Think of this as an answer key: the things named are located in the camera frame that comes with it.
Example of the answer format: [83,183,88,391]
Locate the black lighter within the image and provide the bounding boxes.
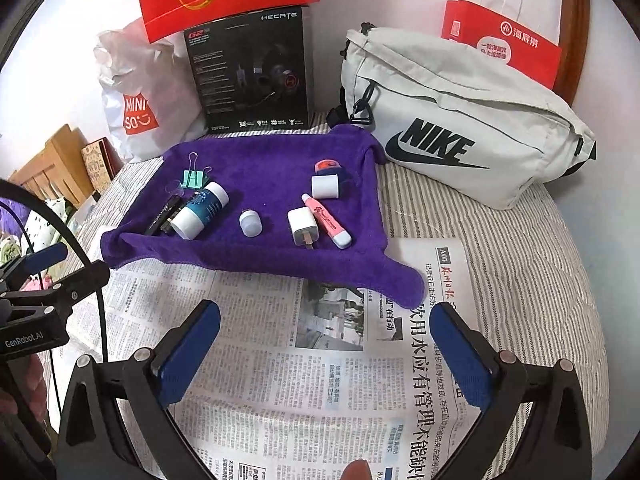
[144,194,182,236]

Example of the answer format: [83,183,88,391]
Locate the white blue bottle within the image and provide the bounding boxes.
[170,181,229,240]

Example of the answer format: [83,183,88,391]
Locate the pink highlighter pen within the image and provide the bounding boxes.
[302,194,352,249]

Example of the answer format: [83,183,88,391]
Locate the white wall charger plug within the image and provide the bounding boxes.
[288,206,319,249]

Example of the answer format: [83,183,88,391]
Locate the brown gold tube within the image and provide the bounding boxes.
[160,209,180,234]

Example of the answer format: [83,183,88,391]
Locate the person's left hand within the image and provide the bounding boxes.
[0,354,48,422]

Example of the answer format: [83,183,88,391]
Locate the person's right hand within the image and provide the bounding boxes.
[341,460,372,480]

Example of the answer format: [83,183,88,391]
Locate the patterned notebook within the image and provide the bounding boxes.
[81,138,122,194]

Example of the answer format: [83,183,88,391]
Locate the clear small cup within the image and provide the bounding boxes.
[165,180,186,197]

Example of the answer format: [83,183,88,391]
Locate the newspaper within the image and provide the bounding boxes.
[55,238,478,479]

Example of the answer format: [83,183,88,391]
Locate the teal binder clip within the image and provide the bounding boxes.
[181,152,213,190]

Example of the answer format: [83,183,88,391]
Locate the white Miniso plastic bag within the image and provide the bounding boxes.
[93,20,206,162]

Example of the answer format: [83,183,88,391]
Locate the purple towel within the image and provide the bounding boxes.
[101,125,425,309]

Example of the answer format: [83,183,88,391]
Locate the red blue eraser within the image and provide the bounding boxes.
[314,159,342,174]

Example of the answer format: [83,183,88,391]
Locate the white Nike bag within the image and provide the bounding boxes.
[328,23,597,210]

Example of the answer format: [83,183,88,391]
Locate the black headset box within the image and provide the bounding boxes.
[183,6,314,133]

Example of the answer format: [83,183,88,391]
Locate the red paper shopping bag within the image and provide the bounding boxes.
[440,0,562,89]

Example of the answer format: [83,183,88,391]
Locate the black cable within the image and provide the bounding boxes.
[0,178,111,363]

